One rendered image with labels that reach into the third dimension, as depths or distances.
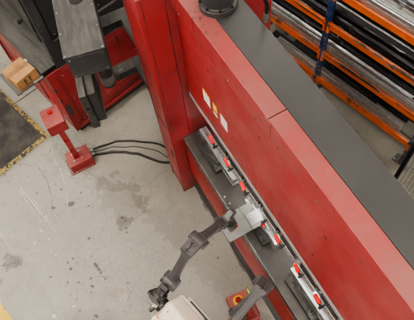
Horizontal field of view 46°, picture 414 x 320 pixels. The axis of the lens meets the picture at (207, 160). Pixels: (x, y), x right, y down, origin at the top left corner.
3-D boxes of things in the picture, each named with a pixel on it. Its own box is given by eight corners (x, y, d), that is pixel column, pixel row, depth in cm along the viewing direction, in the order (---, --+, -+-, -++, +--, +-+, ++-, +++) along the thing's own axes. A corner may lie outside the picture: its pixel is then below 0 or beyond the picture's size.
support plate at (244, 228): (216, 220, 325) (216, 220, 324) (249, 202, 329) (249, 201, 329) (229, 242, 317) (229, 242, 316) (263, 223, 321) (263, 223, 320)
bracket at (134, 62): (112, 72, 373) (110, 66, 367) (140, 60, 377) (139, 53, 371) (134, 109, 355) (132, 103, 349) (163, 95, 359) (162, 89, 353)
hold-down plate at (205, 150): (196, 143, 368) (196, 141, 365) (202, 140, 369) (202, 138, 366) (216, 174, 354) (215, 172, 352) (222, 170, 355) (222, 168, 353)
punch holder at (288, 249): (279, 242, 295) (280, 233, 281) (291, 235, 297) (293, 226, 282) (293, 263, 289) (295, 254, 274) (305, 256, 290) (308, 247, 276)
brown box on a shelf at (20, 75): (-1, 75, 400) (-8, 66, 389) (25, 58, 407) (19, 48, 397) (18, 96, 389) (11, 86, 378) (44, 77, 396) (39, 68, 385)
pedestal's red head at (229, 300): (226, 301, 331) (225, 295, 316) (247, 291, 333) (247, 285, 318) (238, 329, 322) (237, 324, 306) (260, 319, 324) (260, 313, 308)
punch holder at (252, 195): (245, 191, 313) (245, 180, 299) (256, 185, 315) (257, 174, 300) (257, 210, 307) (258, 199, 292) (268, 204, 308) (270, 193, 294)
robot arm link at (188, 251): (179, 243, 253) (193, 256, 250) (194, 228, 262) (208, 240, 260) (157, 282, 284) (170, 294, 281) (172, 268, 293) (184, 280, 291)
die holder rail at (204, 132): (199, 136, 371) (199, 129, 363) (206, 132, 372) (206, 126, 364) (232, 186, 349) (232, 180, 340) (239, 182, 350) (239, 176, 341)
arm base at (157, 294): (146, 292, 283) (159, 307, 278) (153, 282, 281) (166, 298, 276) (155, 289, 291) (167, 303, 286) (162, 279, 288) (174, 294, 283)
